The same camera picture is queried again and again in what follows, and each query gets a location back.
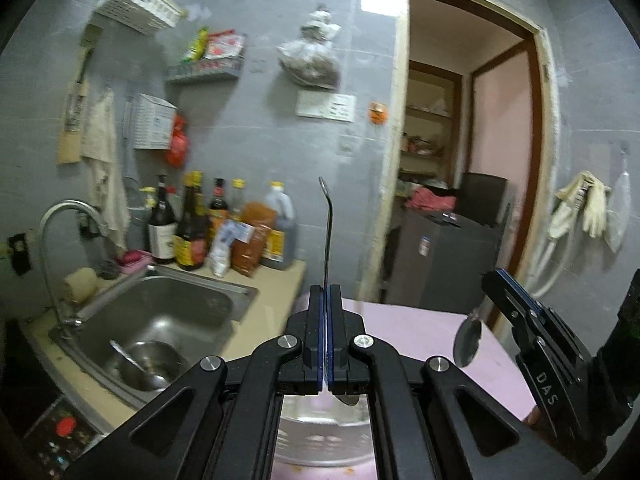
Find hanging beige towel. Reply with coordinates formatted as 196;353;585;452
80;88;132;252

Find black monitor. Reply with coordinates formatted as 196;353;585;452
458;172;509;226

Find wooden door frame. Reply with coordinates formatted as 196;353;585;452
359;0;562;332

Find pink scrub brush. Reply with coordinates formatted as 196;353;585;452
117;249;154;275

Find large oil jug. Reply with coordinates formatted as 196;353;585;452
259;181;297;271

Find pink cloth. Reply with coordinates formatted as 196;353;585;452
404;185;457;214

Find green snack packet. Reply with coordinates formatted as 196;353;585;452
182;26;210;64

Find grey wall shelf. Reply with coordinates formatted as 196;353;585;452
164;57;246;85

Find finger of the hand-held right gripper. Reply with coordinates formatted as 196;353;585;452
495;268;557;332
481;270;549;357

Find red cap sauce bottle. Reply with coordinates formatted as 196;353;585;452
207;177;230;242

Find pink floral tablecloth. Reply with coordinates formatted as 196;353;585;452
272;297;542;480

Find blue and white packet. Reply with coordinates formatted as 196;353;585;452
207;218;254;279

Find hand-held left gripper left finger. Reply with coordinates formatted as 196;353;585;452
65;284;328;480

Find black induction cooker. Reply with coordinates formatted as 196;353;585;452
20;394;112;480

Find grey washing machine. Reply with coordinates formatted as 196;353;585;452
382;207;507;319

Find pump soap bottle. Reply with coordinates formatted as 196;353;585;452
139;185;156;241

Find wooden storage shelf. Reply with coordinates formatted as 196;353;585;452
399;59;464;197

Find beige sponge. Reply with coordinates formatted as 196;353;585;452
62;267;101;304

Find white plastic utensil holder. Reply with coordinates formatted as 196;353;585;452
274;394;377;474

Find metal spoon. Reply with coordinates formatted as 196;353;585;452
318;176;362;407
452;309;484;369

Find metal bowl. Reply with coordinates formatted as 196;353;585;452
117;339;187;392

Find yellow cap sauce bottle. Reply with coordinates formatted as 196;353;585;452
229;178;247;222

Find dark bottle with white label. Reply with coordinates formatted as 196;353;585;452
147;174;179;265

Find red snack packet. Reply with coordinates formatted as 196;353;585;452
203;29;246;61

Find white hose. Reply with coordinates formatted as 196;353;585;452
524;195;582;299

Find orange spice packet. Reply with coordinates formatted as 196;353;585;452
230;202;279;277

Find white wall box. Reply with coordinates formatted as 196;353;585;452
130;92;179;151

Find white wall switch socket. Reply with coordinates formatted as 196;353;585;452
295;88;357;122

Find clear bag of dried goods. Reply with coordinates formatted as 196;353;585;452
277;3;344;89

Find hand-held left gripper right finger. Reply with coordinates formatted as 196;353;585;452
327;284;582;480

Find white slotted wall basket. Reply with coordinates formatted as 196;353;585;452
93;0;184;37

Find red plastic bag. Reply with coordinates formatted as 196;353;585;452
164;113;192;169

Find cream rubber gloves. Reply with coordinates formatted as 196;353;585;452
547;170;612;239

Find steel faucet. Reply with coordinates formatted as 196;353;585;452
38;199;109;342

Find steel sink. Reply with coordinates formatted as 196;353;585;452
49;264;259;412

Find steel sink spoon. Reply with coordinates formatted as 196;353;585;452
109;339;169;387

